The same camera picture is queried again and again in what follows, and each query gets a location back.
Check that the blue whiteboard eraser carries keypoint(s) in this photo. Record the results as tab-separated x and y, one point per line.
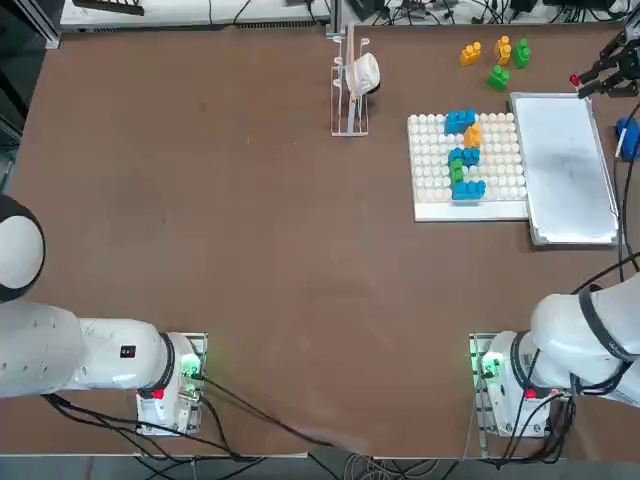
630	137

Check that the aluminium frame post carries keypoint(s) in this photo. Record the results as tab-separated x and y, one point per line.
54	30
632	27

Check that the blue three-stud block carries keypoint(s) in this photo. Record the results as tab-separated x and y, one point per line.
465	156
467	191
460	120

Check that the grey aluminium camera post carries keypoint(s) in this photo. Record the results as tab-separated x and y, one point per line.
334	12

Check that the whiteboard with metal frame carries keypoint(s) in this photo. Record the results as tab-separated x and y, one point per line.
565	170

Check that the yellow two-stud block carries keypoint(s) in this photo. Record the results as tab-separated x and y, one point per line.
471	54
503	50
472	136

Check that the white studded baseplate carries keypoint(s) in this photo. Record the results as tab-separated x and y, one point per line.
435	150

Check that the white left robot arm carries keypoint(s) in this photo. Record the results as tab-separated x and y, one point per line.
50	350

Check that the red capped marker pen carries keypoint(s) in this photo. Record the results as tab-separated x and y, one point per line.
575	78

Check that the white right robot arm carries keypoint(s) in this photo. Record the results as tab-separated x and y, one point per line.
575	340

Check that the green two-stud block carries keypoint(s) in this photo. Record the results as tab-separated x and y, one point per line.
498	77
521	52
456	171

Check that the white cup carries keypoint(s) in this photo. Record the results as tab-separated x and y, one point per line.
367	72

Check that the black power strip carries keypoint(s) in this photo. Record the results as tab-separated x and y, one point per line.
110	6

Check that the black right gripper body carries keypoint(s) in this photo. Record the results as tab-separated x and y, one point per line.
631	70

